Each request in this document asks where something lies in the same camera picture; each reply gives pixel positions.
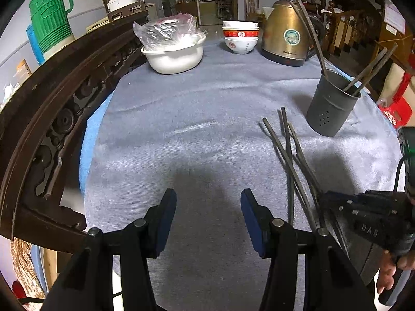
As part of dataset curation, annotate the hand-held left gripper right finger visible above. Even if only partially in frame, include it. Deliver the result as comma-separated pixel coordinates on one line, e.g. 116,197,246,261
240,188,377,311

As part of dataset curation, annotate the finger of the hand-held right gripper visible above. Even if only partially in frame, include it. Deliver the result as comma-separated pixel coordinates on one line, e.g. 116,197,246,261
319,190,399,205
326,202,361,225

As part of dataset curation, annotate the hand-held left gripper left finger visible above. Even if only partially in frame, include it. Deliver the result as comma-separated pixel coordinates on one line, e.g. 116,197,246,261
40,188,177,311

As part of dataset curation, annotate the bunch of dark chopsticks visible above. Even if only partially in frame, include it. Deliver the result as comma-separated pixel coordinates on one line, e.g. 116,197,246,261
258,106,350,259

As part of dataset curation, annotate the grey perforated utensil holder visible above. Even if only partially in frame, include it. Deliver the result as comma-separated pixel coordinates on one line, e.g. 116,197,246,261
306,70,362,137

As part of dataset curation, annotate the person's right hand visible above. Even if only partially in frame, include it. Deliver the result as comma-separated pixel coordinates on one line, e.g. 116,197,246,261
377,250,415,294

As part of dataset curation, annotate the blue cloth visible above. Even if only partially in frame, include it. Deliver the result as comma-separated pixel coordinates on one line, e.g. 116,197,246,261
79,91,400,198

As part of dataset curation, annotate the red tassel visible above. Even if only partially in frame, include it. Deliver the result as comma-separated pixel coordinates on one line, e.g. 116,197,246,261
392,72,413,105

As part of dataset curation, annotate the red plastic chair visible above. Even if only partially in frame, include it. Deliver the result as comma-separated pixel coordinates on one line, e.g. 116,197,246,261
379,63,415,105

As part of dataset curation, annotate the patterned brown cloth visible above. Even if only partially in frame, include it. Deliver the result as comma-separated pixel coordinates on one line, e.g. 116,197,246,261
10,238,46,299

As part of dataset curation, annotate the black kettle base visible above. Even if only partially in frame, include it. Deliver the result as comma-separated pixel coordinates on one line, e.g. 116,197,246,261
261,48,308,67

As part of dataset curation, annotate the white plastic basin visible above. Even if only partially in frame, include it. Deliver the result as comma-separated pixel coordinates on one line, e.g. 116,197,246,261
141,35,207,74

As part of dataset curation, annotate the gold electric kettle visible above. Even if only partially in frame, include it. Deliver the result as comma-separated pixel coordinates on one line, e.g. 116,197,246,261
261,0,325,63

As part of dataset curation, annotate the wooden stair railing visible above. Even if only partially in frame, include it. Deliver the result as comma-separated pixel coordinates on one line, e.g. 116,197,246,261
324,2,384,59

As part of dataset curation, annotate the white footed bowl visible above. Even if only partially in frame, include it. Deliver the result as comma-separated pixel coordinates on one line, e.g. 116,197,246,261
224,36,259,54

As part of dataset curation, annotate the dark carved wooden sideboard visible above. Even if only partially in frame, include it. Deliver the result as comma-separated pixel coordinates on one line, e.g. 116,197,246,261
0,9,150,254

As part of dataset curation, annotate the red patterned bowl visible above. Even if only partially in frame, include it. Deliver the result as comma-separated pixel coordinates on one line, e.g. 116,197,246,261
222,27,260,40

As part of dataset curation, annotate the plain white bowl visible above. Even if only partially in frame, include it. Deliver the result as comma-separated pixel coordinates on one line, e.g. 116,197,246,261
222,20,259,30

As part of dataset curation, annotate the brown wooden chair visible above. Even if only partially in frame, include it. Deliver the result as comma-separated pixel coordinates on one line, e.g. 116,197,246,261
244,0,260,20

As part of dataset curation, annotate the orange can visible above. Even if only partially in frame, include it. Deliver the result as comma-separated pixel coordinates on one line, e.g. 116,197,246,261
15,59,33,77

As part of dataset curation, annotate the dark wooden chair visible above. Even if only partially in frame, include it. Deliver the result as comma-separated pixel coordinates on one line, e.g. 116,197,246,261
108,0,149,23

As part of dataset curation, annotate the blue thermos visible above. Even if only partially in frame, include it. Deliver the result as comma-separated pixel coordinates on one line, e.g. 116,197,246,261
26,24,46,66

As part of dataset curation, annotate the green thermos jug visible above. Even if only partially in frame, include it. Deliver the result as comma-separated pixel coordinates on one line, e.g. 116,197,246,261
29,0,76,54

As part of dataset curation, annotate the wall calendar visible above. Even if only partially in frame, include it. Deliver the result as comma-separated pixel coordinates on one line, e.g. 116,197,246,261
384,0,408,35

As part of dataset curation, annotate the white container with handle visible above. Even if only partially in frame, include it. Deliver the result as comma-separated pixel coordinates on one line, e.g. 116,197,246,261
108,0,138,12

